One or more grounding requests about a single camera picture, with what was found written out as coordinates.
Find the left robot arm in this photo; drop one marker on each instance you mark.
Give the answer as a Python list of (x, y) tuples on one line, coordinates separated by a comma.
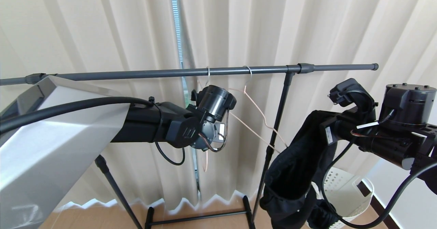
[(51, 154)]

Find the black garment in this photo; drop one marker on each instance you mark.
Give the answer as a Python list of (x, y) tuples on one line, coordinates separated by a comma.
[(322, 218), (290, 167)]

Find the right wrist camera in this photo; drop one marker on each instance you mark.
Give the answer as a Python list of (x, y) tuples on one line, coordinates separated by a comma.
[(344, 90)]

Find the pink clothes hanger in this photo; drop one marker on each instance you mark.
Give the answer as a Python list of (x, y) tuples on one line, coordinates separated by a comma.
[(206, 162), (256, 105)]

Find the beige curtain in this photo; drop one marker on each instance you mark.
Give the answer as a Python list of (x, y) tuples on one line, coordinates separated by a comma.
[(85, 24)]

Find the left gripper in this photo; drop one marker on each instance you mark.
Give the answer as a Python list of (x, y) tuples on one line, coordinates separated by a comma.
[(211, 137)]

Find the white laundry basket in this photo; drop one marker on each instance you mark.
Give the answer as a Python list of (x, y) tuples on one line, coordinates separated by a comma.
[(355, 191)]

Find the black clothes rack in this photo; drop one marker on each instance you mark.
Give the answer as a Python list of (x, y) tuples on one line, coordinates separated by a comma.
[(136, 74)]

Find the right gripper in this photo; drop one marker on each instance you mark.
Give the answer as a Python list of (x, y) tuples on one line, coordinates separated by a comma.
[(344, 126)]

